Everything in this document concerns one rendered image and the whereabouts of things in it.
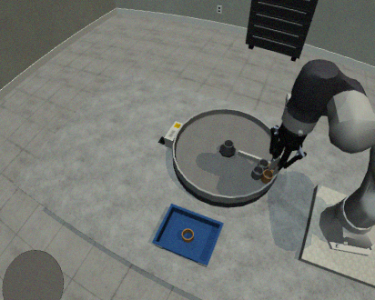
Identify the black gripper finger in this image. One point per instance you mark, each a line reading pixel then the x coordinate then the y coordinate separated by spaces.
pixel 283 160
pixel 276 146

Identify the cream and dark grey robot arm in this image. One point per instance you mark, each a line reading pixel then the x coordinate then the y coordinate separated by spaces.
pixel 322 89

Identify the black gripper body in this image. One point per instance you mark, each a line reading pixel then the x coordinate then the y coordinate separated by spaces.
pixel 292 138

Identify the blue crate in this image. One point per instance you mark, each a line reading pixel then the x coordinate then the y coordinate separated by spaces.
pixel 206 233

